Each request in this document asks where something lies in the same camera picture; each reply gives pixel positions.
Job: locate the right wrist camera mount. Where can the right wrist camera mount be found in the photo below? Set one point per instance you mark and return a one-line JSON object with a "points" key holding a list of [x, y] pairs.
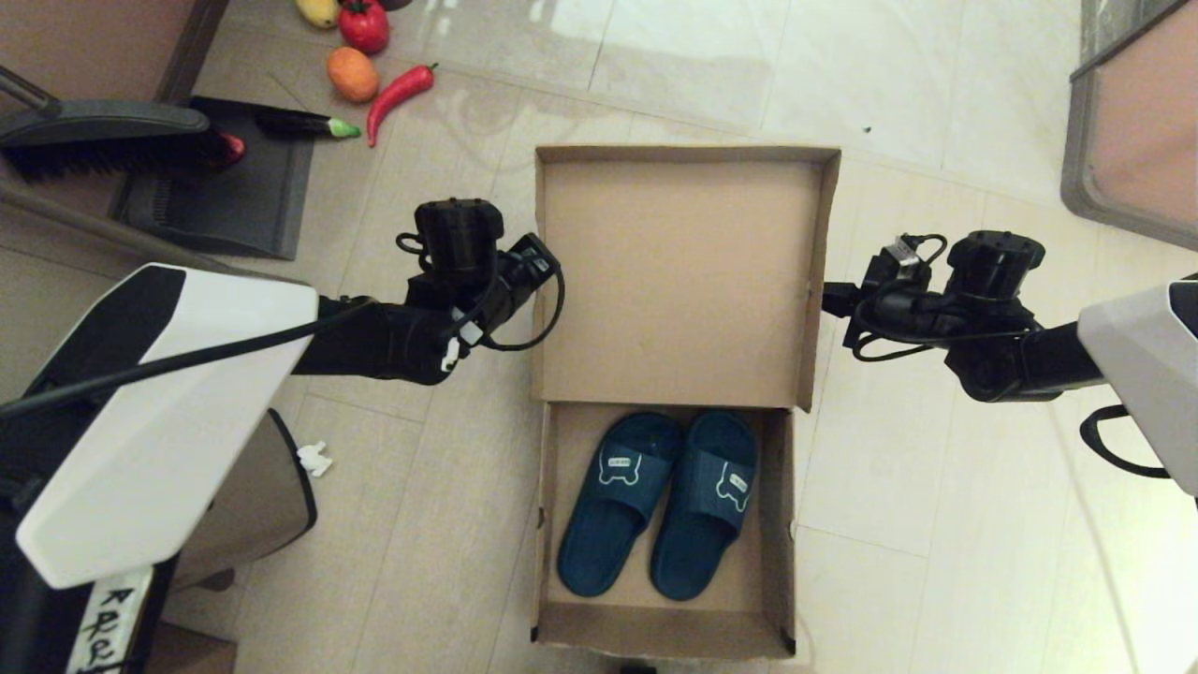
{"points": [[992, 262]]}

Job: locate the black broom brush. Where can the black broom brush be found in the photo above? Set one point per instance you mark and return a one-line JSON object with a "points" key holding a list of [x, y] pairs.
{"points": [[103, 140]]}

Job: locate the brown table grey legs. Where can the brown table grey legs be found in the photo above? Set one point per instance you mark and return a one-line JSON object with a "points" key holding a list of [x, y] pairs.
{"points": [[94, 37]]}

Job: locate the brown plastic trash bin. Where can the brown plastic trash bin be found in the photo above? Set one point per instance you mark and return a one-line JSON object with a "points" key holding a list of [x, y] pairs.
{"points": [[253, 505]]}

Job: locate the brown cardboard shoe box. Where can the brown cardboard shoe box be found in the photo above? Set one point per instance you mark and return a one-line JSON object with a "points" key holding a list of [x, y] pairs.
{"points": [[683, 281]]}

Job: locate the dark purple toy eggplant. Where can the dark purple toy eggplant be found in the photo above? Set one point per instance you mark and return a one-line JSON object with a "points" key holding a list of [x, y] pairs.
{"points": [[299, 124]]}

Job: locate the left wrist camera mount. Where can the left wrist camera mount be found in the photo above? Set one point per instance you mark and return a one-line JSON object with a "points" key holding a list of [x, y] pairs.
{"points": [[457, 234]]}

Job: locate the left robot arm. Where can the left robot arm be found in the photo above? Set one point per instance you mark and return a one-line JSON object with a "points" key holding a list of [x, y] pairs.
{"points": [[159, 421]]}

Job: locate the yellow toy fruit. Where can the yellow toy fruit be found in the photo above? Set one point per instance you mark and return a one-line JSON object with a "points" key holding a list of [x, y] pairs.
{"points": [[320, 11]]}

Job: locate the crumpled white paper scrap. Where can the crumpled white paper scrap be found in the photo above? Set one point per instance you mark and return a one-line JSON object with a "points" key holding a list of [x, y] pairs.
{"points": [[315, 460]]}

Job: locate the brown table grey rim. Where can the brown table grey rim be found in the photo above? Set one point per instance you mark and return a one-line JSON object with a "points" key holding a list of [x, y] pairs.
{"points": [[1142, 131]]}

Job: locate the brown metal pole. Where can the brown metal pole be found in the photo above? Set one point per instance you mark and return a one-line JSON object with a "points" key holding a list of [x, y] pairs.
{"points": [[94, 225]]}

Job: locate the red toy tomato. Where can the red toy tomato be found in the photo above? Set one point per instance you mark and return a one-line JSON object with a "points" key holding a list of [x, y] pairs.
{"points": [[365, 28]]}

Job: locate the dark round toy fruit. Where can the dark round toy fruit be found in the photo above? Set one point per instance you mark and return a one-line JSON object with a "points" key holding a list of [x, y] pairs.
{"points": [[397, 4]]}

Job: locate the dark grey dustpan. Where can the dark grey dustpan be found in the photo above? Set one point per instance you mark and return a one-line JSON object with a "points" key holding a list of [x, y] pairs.
{"points": [[234, 206]]}

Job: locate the orange toy fruit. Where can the orange toy fruit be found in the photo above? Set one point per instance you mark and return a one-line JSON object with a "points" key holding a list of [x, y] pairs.
{"points": [[354, 75]]}

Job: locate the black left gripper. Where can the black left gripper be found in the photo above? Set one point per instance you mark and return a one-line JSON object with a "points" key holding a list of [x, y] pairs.
{"points": [[477, 300]]}

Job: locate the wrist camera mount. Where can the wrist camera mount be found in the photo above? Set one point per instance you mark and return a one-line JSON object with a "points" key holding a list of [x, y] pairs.
{"points": [[992, 262], [457, 234]]}

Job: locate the dark teal rubber slipper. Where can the dark teal rubber slipper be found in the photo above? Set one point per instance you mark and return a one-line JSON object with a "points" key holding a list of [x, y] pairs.
{"points": [[707, 515], [613, 515]]}

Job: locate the small red toy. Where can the small red toy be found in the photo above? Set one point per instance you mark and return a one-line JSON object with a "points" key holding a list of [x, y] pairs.
{"points": [[234, 148]]}

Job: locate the red toy chili pepper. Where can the red toy chili pepper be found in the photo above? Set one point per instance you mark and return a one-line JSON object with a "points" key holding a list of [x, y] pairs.
{"points": [[398, 94]]}

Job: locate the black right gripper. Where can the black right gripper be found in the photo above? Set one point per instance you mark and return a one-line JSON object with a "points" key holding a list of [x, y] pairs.
{"points": [[908, 314]]}

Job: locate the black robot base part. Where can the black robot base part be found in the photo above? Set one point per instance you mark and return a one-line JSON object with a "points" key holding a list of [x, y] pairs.
{"points": [[636, 670]]}

